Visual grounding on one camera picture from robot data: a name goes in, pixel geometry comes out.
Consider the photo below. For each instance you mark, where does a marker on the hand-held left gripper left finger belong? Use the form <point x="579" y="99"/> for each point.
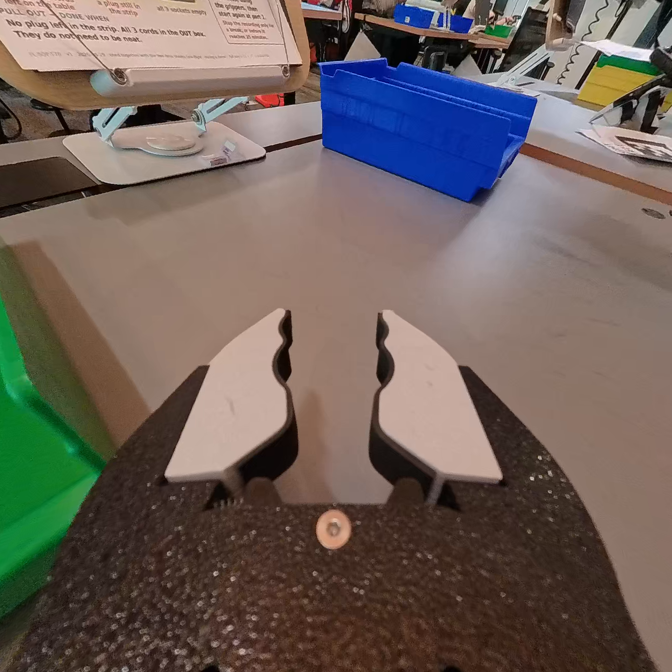
<point x="236" y="399"/>

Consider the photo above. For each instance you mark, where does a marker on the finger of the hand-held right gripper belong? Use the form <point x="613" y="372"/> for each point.
<point x="624" y="105"/>

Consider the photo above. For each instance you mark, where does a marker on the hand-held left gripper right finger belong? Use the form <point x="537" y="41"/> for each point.
<point x="430" y="404"/>

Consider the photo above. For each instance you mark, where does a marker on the blue plastic bin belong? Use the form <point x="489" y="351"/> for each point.
<point x="420" y="136"/>

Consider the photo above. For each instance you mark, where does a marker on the yellow plastic bin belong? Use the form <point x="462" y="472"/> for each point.
<point x="609" y="89"/>

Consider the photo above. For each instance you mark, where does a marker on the black white tag sheet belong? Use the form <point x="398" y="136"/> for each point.
<point x="619" y="144"/>

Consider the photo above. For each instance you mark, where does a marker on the small green tray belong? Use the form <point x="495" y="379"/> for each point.
<point x="498" y="30"/>

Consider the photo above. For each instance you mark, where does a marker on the green plastic bin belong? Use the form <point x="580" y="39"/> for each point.
<point x="36" y="472"/>

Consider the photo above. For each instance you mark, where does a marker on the small blue bin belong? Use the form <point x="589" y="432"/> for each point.
<point x="420" y="15"/>

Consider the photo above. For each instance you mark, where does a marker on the printed instruction sheet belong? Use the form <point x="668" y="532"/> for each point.
<point x="131" y="31"/>

